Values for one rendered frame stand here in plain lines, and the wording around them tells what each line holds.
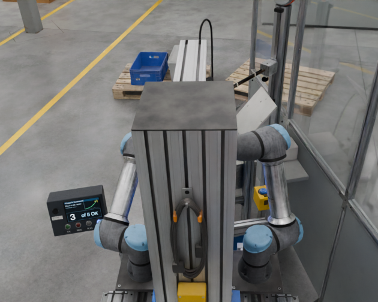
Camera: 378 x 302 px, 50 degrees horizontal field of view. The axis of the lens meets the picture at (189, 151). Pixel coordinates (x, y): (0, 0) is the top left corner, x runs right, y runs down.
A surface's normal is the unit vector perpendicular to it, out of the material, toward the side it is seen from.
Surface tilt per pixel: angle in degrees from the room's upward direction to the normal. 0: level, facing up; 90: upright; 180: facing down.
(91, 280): 0
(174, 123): 0
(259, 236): 7
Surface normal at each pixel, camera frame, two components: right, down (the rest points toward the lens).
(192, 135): -0.05, 0.59
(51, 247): -0.04, -0.81
